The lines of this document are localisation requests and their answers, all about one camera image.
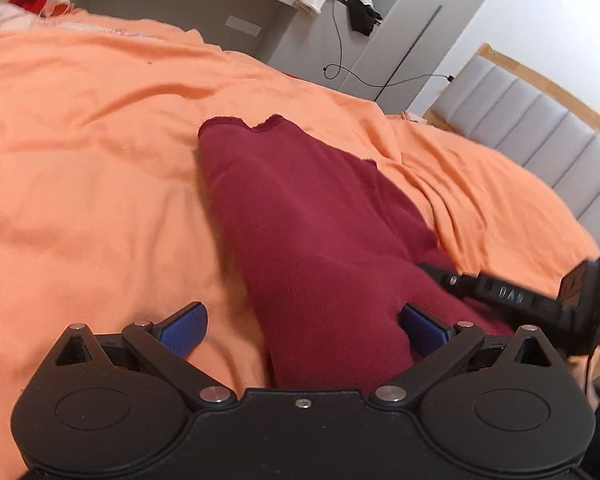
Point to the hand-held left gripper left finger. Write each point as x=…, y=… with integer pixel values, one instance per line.
x=185, y=330

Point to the orange bed sheet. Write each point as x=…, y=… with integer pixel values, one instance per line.
x=80, y=185

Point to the maroon long-sleeved shirt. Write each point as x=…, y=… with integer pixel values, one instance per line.
x=320, y=260

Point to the grey padded headboard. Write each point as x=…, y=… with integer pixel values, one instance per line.
x=530, y=125

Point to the small orange cloth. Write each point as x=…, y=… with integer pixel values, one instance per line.
x=61, y=10

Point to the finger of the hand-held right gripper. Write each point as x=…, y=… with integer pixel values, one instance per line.
x=500, y=292

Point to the wooden bed frame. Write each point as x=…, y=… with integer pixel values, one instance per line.
x=501, y=58

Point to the black garment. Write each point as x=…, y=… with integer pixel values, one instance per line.
x=362, y=15

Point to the white wall socket plate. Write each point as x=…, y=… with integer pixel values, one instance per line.
x=243, y=25

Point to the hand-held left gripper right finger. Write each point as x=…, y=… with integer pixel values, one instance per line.
x=422, y=327

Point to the pale pink lace cloth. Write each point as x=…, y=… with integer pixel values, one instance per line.
x=2, y=15

